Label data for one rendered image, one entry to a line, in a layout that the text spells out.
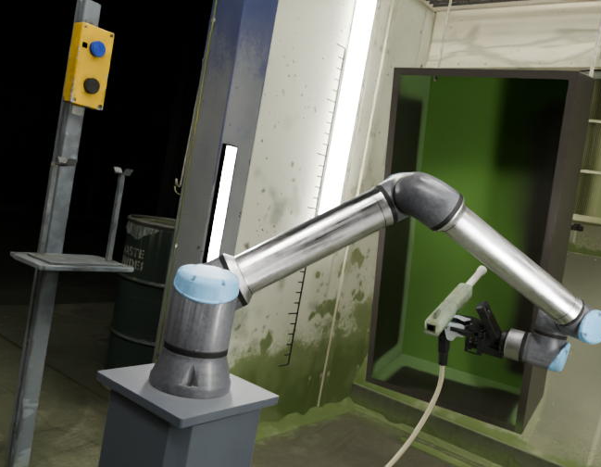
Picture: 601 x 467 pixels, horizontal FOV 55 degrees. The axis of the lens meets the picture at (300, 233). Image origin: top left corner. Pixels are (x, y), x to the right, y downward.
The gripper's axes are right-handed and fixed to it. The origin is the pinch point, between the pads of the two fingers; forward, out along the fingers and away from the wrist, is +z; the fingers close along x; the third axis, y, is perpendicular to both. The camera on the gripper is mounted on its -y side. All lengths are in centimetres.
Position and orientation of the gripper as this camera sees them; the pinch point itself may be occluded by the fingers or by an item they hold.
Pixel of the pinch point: (443, 318)
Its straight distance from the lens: 191.8
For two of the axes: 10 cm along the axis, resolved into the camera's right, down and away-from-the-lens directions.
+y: 0.3, 9.2, 4.0
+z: -8.4, -1.9, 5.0
